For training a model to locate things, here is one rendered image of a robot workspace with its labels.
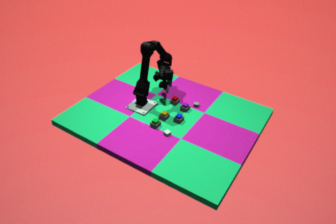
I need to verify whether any red button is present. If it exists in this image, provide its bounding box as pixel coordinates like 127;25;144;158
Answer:
170;96;180;105

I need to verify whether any yellow button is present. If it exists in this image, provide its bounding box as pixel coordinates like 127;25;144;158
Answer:
159;111;170;121

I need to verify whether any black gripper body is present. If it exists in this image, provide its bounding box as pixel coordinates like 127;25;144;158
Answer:
159;68;174;88

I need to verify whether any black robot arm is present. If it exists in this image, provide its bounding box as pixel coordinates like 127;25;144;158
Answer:
133;40;172;106

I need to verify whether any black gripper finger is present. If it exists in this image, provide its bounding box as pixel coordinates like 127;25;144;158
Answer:
160;84;169;93
164;74;173;87

